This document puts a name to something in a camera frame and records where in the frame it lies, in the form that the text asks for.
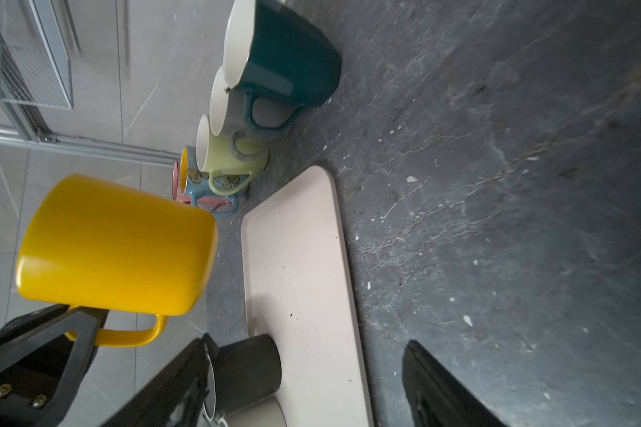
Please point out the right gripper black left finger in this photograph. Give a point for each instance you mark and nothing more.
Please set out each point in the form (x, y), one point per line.
(175, 396)

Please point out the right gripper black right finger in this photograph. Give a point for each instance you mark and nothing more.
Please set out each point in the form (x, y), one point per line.
(436, 397)

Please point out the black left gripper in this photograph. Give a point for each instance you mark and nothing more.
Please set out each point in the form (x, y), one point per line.
(44, 356)

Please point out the black mug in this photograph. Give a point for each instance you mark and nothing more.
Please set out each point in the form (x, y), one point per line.
(240, 374)

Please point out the white mug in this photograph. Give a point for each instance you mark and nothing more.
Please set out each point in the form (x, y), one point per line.
(264, 413)

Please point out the pink mug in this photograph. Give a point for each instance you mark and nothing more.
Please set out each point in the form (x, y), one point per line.
(179, 181)

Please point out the blue butterfly mug yellow inside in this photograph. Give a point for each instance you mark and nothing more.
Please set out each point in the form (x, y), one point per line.
(201, 194)

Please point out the light green mug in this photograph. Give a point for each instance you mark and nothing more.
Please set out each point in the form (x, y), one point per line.
(231, 163)

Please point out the grey mug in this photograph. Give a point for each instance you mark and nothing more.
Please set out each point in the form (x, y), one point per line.
(227, 119)

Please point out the dark green mug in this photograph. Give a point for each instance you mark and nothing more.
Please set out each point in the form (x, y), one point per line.
(272, 53)

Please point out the beige plastic tray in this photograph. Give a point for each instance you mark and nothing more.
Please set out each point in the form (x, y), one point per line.
(298, 290)

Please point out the aluminium frame rail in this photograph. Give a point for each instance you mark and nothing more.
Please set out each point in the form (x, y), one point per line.
(94, 126)

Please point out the white wire mesh basket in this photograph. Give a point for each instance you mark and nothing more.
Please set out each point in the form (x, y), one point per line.
(35, 68)

